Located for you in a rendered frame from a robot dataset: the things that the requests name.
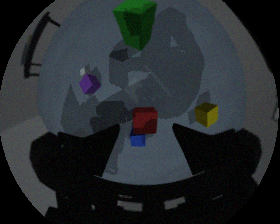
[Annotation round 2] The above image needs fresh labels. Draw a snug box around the green block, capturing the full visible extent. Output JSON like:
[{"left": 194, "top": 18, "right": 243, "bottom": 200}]
[
  {"left": 112, "top": 0, "right": 157, "bottom": 37},
  {"left": 121, "top": 27, "right": 152, "bottom": 51}
]

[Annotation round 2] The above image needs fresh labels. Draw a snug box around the blue block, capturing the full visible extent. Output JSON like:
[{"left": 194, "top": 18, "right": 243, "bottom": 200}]
[{"left": 130, "top": 128, "right": 146, "bottom": 147}]

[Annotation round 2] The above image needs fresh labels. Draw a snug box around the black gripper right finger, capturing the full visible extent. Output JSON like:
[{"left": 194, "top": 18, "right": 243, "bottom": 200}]
[{"left": 172, "top": 123, "right": 235, "bottom": 176}]

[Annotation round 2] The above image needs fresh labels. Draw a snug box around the small purple block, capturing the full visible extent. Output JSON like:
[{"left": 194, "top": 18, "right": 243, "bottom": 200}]
[{"left": 79, "top": 73, "right": 100, "bottom": 94}]

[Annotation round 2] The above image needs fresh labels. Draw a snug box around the yellow block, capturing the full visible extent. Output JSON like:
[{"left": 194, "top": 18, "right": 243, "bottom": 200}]
[{"left": 195, "top": 102, "right": 217, "bottom": 128}]

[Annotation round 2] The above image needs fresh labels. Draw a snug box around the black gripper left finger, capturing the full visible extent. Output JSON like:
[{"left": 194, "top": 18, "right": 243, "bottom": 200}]
[{"left": 57, "top": 123, "right": 120, "bottom": 178}]

